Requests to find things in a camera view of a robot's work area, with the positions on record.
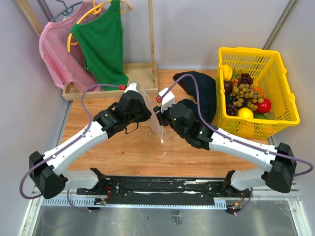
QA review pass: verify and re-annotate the clear zip top bag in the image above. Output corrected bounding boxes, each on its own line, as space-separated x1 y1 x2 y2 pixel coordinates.
141 88 164 144

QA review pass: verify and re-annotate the brown longan fruit bunch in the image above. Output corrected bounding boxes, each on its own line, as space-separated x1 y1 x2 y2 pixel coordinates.
231 84 264 111

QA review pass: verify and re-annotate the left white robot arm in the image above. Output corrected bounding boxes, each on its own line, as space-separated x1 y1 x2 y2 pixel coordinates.
29 90 152 199

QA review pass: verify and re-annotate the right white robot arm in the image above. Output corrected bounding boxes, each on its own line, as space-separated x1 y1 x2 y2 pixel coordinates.
154 103 297 197

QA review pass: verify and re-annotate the green tank top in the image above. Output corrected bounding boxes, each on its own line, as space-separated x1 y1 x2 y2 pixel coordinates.
70 0 128 90

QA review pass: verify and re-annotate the wooden clothes rack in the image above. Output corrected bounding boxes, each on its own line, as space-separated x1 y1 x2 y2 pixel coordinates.
17 0 158 101

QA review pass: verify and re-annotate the dark navy cloth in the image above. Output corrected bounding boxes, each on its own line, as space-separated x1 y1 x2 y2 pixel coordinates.
173 71 217 123

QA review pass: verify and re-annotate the black grape bunch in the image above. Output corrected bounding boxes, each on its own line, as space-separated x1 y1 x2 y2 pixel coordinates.
226 95 238 104

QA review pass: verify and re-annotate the yellow lemon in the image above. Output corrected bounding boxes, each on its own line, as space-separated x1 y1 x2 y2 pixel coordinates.
237 107 253 118

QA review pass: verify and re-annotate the pink shirt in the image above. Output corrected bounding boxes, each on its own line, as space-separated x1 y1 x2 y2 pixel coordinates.
39 0 97 92

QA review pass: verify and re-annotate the dark purple grape bunch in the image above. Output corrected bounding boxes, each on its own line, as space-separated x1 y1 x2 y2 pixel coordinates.
239 73 253 85

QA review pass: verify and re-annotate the green lime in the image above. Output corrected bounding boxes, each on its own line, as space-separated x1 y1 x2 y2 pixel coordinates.
253 113 269 120

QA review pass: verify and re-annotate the orange fruit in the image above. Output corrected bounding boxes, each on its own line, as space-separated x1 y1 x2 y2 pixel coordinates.
253 87 264 97

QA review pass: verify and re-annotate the red apple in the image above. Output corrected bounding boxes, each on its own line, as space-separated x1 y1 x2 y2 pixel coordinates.
256 98 272 114

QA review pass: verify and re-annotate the yellow clothes hanger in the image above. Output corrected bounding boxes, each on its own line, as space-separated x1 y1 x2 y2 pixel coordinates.
67 0 132 53

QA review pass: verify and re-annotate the yellow plastic basket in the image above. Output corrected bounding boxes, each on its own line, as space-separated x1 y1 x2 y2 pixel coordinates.
216 47 300 139

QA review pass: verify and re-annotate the grey clothes hanger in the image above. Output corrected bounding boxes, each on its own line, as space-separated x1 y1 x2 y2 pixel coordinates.
51 0 83 22

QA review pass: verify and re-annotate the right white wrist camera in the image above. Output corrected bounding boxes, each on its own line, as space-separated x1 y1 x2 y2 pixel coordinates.
156 88 175 113

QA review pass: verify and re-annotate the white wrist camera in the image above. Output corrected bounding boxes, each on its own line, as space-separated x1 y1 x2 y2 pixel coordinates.
156 88 175 113
124 82 140 93

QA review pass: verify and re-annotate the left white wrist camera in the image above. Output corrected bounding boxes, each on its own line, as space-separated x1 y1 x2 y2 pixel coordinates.
124 82 140 93

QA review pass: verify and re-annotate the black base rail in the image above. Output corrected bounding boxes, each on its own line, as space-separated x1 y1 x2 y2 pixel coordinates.
76 176 250 207

